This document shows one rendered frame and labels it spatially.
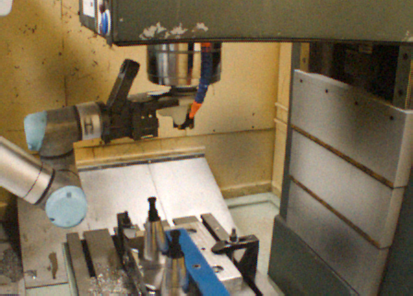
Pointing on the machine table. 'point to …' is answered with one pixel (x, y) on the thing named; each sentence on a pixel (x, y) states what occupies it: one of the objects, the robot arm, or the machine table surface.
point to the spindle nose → (181, 64)
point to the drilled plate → (232, 279)
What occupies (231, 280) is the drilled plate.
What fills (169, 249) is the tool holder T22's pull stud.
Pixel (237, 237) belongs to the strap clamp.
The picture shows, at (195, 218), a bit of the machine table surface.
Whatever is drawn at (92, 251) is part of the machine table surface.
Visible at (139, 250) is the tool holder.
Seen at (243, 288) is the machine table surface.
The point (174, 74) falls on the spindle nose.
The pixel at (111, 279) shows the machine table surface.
